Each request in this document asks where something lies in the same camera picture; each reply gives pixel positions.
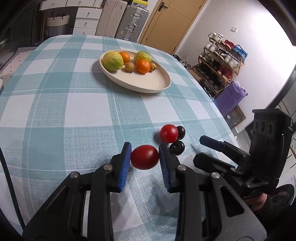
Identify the red cherry tomato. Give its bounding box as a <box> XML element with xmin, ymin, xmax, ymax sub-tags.
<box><xmin>159</xmin><ymin>124</ymin><xmax>179</xmax><ymax>143</ymax></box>
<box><xmin>130</xmin><ymin>145</ymin><xmax>159</xmax><ymax>170</ymax></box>

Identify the right hand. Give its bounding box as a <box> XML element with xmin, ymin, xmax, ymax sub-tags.
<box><xmin>244</xmin><ymin>193</ymin><xmax>267</xmax><ymax>212</ymax></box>

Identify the shoe rack with shoes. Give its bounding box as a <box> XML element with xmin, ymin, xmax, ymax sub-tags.
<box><xmin>193</xmin><ymin>32</ymin><xmax>248</xmax><ymax>98</ymax></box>

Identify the cream round plate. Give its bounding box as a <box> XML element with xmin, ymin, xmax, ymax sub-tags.
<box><xmin>99</xmin><ymin>50</ymin><xmax>171</xmax><ymax>93</ymax></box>

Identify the dark purple cherry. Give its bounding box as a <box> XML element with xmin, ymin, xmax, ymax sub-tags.
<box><xmin>169</xmin><ymin>140</ymin><xmax>185</xmax><ymax>156</ymax></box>
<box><xmin>177</xmin><ymin>126</ymin><xmax>186</xmax><ymax>140</ymax></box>

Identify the orange mandarin front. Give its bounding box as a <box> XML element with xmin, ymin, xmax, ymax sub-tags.
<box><xmin>135</xmin><ymin>59</ymin><xmax>151</xmax><ymax>74</ymax></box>

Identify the white drawer cabinet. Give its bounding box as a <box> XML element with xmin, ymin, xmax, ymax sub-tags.
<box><xmin>40</xmin><ymin>1</ymin><xmax>104</xmax><ymax>35</ymax></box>

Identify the woven laundry basket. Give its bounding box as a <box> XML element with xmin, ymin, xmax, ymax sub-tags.
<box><xmin>46</xmin><ymin>13</ymin><xmax>70</xmax><ymax>37</ymax></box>

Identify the silver aluminium suitcase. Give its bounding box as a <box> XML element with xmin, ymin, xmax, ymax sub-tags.
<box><xmin>115</xmin><ymin>5</ymin><xmax>149</xmax><ymax>43</ymax></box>

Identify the brown longan front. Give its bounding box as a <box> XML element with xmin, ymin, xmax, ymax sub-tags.
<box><xmin>125</xmin><ymin>62</ymin><xmax>135</xmax><ymax>73</ymax></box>

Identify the large green-yellow citrus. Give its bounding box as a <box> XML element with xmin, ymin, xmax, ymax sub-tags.
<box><xmin>101</xmin><ymin>51</ymin><xmax>124</xmax><ymax>72</ymax></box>

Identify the orange mandarin back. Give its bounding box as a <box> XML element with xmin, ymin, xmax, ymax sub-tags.
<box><xmin>119</xmin><ymin>52</ymin><xmax>130</xmax><ymax>64</ymax></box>

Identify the beige suitcase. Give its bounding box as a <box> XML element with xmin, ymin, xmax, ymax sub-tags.
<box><xmin>95</xmin><ymin>0</ymin><xmax>127</xmax><ymax>38</ymax></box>

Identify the brown longan back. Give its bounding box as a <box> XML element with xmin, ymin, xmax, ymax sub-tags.
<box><xmin>150</xmin><ymin>62</ymin><xmax>157</xmax><ymax>72</ymax></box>

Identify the brown longan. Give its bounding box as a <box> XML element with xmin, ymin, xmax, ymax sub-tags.
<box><xmin>125</xmin><ymin>62</ymin><xmax>135</xmax><ymax>73</ymax></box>
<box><xmin>150</xmin><ymin>62</ymin><xmax>157</xmax><ymax>72</ymax></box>

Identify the wooden door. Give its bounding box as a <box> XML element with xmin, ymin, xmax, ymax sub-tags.
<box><xmin>139</xmin><ymin>0</ymin><xmax>207</xmax><ymax>54</ymax></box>

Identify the orange mandarin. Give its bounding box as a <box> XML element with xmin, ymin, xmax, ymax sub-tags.
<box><xmin>119</xmin><ymin>52</ymin><xmax>130</xmax><ymax>64</ymax></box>
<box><xmin>135</xmin><ymin>59</ymin><xmax>151</xmax><ymax>74</ymax></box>

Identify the purple plastic bag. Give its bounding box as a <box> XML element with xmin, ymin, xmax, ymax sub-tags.
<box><xmin>216</xmin><ymin>81</ymin><xmax>248</xmax><ymax>117</ymax></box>

